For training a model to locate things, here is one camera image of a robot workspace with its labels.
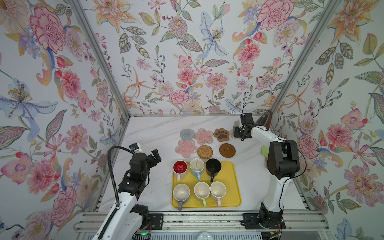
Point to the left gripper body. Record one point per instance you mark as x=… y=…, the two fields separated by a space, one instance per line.
x=149 y=163

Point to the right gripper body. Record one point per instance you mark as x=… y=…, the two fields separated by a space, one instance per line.
x=242 y=130

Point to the teal blue mug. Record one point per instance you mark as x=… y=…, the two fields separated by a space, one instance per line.
x=236 y=130

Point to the brown paw coaster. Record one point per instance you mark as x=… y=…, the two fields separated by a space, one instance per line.
x=222 y=135

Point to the brown wooden round coaster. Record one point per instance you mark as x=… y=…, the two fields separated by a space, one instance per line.
x=227 y=150

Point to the pink flower coaster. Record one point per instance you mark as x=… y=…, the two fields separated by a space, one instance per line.
x=203 y=136
x=186 y=148

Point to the rattan woven coaster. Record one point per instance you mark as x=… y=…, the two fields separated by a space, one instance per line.
x=205 y=152

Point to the grey woven coaster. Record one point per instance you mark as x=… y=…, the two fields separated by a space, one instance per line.
x=187 y=134

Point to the pink handle mug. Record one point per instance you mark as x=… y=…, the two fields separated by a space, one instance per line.
x=218 y=192

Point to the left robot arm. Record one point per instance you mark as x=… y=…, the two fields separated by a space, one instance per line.
x=126 y=216

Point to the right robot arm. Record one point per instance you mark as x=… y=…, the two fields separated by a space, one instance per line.
x=282 y=162

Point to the red brown metronome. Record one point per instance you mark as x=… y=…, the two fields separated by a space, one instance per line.
x=265 y=120

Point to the red interior mug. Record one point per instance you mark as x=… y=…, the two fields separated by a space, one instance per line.
x=180 y=169

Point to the black mug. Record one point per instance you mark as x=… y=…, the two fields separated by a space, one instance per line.
x=213 y=167

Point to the yellow tray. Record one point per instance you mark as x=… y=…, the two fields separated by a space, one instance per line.
x=227 y=176

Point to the light blue mug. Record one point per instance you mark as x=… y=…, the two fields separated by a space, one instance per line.
x=197 y=167

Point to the green spatula wooden handle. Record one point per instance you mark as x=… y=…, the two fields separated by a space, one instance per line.
x=265 y=153

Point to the purple handle mug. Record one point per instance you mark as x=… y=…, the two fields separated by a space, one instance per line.
x=181 y=194

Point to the aluminium rail base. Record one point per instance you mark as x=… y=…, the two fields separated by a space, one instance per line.
x=220 y=221

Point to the green handle mug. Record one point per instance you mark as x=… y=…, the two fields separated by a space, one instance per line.
x=202 y=191

